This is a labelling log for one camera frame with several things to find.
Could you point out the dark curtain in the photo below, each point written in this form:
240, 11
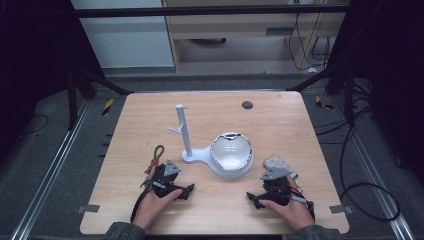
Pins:
33, 66
390, 83

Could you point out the person's right hand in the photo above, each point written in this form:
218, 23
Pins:
295, 213

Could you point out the white stand with round tray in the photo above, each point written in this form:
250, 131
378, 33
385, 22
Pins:
183, 133

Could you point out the grey table bracket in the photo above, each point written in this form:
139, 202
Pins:
88, 208
340, 209

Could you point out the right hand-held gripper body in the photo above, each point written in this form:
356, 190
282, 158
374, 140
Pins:
277, 186

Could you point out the black stand legs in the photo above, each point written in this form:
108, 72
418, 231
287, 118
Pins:
348, 96
72, 100

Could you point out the aluminium floor rail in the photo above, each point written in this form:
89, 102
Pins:
50, 173
376, 173

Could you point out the person's left hand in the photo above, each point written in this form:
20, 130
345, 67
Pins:
151, 208

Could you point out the black and yellow tape strip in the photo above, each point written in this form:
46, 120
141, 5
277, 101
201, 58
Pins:
107, 106
322, 103

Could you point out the white bowl with silver rim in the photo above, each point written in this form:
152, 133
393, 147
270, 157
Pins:
230, 156

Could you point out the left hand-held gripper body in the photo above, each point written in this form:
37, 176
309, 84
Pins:
165, 186

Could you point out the wooden desk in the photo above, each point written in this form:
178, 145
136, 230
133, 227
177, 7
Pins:
233, 25

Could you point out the grey round table grommet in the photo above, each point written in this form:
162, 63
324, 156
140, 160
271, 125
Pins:
247, 105

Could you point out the white cabinet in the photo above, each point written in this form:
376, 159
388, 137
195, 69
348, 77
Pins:
126, 36

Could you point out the black horizontal bar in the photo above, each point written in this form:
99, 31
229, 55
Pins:
200, 12

